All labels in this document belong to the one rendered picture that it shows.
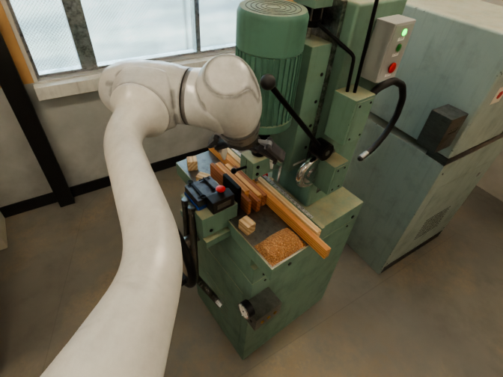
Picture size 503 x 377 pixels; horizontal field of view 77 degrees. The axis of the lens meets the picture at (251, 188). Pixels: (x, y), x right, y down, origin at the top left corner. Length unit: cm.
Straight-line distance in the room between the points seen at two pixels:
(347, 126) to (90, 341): 85
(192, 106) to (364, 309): 171
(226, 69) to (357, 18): 51
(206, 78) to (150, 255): 29
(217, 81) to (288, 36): 34
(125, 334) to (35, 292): 193
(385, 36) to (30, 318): 203
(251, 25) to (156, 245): 59
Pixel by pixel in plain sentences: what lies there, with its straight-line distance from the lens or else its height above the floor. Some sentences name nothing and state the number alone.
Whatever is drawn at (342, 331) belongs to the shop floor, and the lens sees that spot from 195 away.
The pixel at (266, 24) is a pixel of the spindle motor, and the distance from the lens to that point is 80.
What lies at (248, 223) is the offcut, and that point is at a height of 94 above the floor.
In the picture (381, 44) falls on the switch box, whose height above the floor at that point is 142.
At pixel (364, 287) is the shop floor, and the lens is 213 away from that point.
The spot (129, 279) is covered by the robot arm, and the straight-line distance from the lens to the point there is 32.
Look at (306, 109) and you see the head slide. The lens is 100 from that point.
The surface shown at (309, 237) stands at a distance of 101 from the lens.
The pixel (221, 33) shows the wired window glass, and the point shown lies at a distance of 251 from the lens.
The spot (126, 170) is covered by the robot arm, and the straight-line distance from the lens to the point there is 43.
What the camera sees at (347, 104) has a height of 128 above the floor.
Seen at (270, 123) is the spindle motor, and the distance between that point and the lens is 90.
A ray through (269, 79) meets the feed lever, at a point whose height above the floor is 141.
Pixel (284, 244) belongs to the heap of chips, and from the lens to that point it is 98.
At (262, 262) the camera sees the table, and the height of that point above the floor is 88.
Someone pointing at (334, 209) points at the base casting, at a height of 80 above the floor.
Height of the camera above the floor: 170
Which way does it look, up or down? 43 degrees down
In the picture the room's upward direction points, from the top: 5 degrees clockwise
